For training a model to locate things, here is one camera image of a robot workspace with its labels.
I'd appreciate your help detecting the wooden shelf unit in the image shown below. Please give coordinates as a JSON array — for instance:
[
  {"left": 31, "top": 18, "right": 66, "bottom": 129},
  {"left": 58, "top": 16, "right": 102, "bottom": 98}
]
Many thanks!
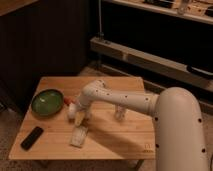
[{"left": 90, "top": 0, "right": 213, "bottom": 100}]

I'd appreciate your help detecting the small red object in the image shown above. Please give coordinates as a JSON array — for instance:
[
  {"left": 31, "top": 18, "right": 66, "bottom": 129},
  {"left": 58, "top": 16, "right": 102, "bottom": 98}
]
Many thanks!
[{"left": 64, "top": 97, "right": 72, "bottom": 105}]

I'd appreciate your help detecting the black remote control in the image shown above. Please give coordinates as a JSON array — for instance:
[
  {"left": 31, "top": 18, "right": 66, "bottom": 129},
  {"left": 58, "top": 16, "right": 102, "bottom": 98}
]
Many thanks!
[{"left": 20, "top": 127, "right": 44, "bottom": 150}]

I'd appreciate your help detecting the green ceramic bowl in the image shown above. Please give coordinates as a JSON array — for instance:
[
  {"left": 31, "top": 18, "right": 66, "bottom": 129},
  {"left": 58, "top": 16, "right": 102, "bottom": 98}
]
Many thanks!
[{"left": 31, "top": 89, "right": 64, "bottom": 117}]

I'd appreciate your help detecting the metal pole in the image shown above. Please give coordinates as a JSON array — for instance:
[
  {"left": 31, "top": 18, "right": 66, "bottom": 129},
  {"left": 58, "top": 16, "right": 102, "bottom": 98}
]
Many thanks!
[{"left": 98, "top": 0, "right": 104, "bottom": 40}]

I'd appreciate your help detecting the wooden table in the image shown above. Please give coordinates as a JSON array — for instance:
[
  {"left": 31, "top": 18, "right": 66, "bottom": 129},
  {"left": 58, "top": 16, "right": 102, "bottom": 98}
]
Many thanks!
[{"left": 8, "top": 76, "right": 156, "bottom": 161}]

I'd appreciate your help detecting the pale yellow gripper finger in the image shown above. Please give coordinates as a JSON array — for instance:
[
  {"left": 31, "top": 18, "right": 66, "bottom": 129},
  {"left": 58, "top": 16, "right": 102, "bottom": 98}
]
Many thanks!
[{"left": 74, "top": 112, "right": 84, "bottom": 126}]

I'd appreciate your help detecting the white ceramic cup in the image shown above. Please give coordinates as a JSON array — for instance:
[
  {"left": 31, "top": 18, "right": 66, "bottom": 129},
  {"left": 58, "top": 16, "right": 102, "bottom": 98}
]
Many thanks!
[{"left": 68, "top": 103, "right": 78, "bottom": 119}]

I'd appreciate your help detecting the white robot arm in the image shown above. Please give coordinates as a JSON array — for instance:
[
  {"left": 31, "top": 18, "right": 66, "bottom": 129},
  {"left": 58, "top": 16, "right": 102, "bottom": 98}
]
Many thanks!
[{"left": 76, "top": 80, "right": 209, "bottom": 171}]

